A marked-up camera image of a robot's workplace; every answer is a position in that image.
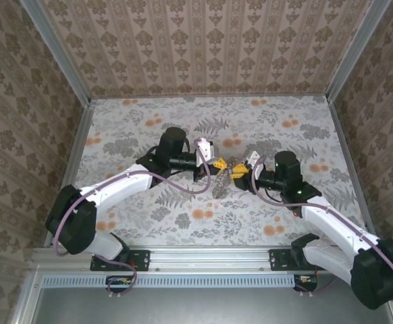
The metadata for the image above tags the metal keyring chain loop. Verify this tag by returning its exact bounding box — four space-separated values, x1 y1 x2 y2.
211 157 243 198

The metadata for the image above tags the floral table cover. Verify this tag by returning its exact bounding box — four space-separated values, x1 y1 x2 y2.
61 96 369 247

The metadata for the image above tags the grey metal panel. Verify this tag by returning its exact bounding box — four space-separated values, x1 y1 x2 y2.
12 266 393 324

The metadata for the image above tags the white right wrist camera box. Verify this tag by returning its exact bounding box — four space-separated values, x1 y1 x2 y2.
244 151 267 168

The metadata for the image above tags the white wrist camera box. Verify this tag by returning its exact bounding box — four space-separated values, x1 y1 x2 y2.
244 151 267 168
195 137 215 166

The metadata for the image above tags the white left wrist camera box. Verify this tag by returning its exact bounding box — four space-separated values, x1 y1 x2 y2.
195 137 215 166

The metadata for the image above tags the thin aluminium frame rail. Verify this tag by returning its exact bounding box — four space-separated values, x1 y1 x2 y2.
90 94 329 101
44 101 96 247
327 99 379 244

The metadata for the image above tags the wide aluminium base rail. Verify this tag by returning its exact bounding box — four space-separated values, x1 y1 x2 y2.
30 246 393 271

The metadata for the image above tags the slotted grey cable duct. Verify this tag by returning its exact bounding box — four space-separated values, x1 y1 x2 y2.
43 273 319 288

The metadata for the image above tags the black cable port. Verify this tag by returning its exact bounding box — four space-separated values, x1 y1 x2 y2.
105 275 137 294
292 273 319 293

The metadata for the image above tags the aluminium frame post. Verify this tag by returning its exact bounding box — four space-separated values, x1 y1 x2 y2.
20 0 93 105
326 0 392 102

